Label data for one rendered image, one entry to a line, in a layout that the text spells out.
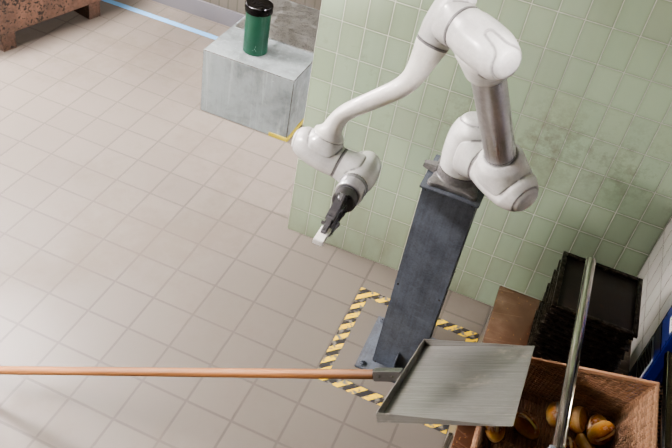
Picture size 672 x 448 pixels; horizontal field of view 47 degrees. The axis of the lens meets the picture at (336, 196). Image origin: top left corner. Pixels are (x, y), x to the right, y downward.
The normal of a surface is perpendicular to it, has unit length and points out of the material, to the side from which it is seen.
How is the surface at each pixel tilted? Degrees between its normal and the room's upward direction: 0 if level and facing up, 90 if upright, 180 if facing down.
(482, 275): 90
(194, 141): 0
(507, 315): 0
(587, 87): 90
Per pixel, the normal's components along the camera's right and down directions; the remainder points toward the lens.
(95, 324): 0.15, -0.76
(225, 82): -0.37, 0.55
